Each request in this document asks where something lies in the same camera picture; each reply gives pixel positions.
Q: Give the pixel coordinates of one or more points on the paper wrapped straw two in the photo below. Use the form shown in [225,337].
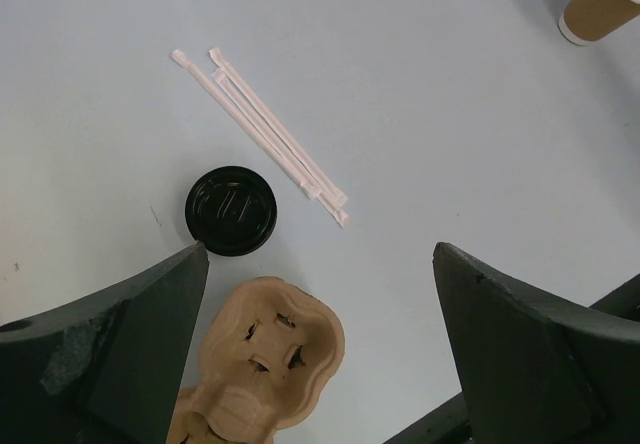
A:
[338,196]

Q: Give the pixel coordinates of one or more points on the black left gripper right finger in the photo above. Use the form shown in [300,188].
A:
[535,367]

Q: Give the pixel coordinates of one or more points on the black plastic cup lid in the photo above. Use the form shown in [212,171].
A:
[232,210]

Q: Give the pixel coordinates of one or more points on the stack of brown paper cups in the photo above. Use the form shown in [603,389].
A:
[586,21]

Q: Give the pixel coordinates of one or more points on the paper wrapped straw three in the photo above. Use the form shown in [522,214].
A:
[338,213]

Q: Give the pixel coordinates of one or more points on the brown pulp cup carrier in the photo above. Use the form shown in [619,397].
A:
[264,362]

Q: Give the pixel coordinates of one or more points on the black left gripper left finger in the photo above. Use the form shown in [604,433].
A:
[105,368]

